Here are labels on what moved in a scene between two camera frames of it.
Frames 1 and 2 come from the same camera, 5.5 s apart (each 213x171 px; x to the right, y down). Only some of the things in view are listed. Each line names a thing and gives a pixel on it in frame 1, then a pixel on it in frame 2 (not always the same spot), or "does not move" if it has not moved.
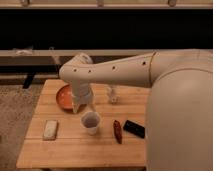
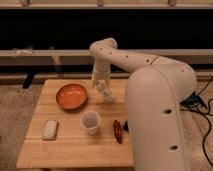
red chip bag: x=117 y=132 does not move
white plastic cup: x=91 y=120 does not move
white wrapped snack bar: x=50 y=130 does not move
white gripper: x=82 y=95 → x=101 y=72
